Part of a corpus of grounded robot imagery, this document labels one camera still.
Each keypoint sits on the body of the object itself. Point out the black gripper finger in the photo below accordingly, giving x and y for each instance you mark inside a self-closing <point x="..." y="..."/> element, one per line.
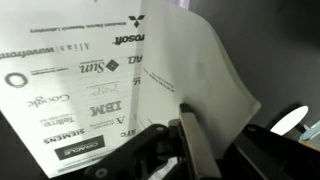
<point x="204" y="166"/>

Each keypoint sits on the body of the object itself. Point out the white and blue paperback book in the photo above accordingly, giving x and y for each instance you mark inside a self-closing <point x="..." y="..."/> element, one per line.
<point x="79" y="78"/>

